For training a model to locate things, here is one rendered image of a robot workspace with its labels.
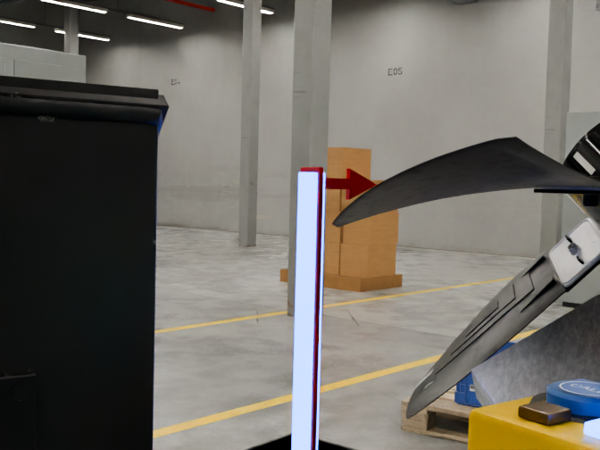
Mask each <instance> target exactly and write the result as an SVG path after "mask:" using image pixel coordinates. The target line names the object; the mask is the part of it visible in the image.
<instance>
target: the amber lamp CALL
mask: <svg viewBox="0 0 600 450"><path fill-rule="evenodd" d="M518 415H519V417H521V418H523V419H526V420H529V421H534V422H537V423H540V424H543V425H546V426H550V425H554V424H557V423H561V422H565V421H570V420H571V409H569V408H566V407H562V406H560V405H556V404H550V403H547V402H544V401H539V402H535V403H531V404H524V405H520V406H519V409H518Z"/></svg>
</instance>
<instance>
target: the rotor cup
mask: <svg viewBox="0 0 600 450"><path fill-rule="evenodd" d="M577 152H578V153H579V154H580V155H581V156H582V157H583V158H584V159H585V160H586V161H587V162H588V163H589V164H590V165H591V166H592V167H593V168H594V169H595V171H594V173H593V174H592V175H591V174H590V173H589V172H588V171H587V170H586V169H585V168H584V167H583V166H582V165H581V164H580V163H579V162H578V161H577V160H576V159H575V158H574V157H573V156H574V155H575V154H576V153H577ZM563 165H565V166H567V167H569V168H571V169H573V170H575V171H578V172H580V173H583V174H585V175H588V176H597V177H600V122H599V123H598V124H596V125H595V126H594V127H593V128H592V129H590V130H589V131H588V132H587V133H586V134H585V135H584V136H583V137H582V138H581V139H580V140H579V141H578V142H577V143H576V144H575V146H574V147H573V148H572V149H571V150H570V152H569V153H568V155H567V157H566V159H565V160H564V162H563ZM567 195H568V196H569V197H570V198H571V199H572V200H573V201H574V202H575V203H576V204H577V205H578V206H579V208H580V209H581V210H582V211H583V212H584V213H585V214H586V215H587V216H588V217H589V218H590V219H591V220H592V221H593V222H594V223H595V225H596V226H597V227H598V228H599V229H600V198H599V205H598V206H583V205H582V197H583V194H567Z"/></svg>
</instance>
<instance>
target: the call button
mask: <svg viewBox="0 0 600 450"><path fill-rule="evenodd" d="M546 386H547V388H546V402H547V403H550V404H556V405H560V406H562V407H566V408H569V409H571V414H577V415H582V416H589V417H600V382H594V381H591V380H587V379H574V380H562V381H556V382H554V383H552V384H551V385H546Z"/></svg>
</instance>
